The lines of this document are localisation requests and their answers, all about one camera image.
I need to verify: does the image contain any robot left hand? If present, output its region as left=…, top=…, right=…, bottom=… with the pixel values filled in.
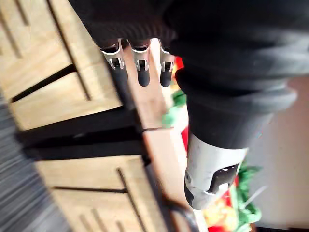
left=69, top=0, right=309, bottom=211

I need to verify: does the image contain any green leafy vegetable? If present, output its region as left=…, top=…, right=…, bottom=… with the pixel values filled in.
left=161, top=89, right=189, bottom=129
left=236, top=161, right=263, bottom=232

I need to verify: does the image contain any red and yellow vegetable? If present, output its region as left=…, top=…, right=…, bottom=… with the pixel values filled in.
left=202, top=176, right=242, bottom=232

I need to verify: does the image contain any red tomato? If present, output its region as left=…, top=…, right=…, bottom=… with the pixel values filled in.
left=173, top=57, right=185, bottom=74

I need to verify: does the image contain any red pepper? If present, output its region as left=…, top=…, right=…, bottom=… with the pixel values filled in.
left=181, top=127, right=190, bottom=153

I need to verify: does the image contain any light wooden drawer cabinet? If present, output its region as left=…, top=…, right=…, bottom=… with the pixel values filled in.
left=0, top=0, right=196, bottom=232

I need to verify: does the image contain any dark curved basket handle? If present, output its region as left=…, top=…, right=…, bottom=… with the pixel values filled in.
left=165, top=197, right=200, bottom=232

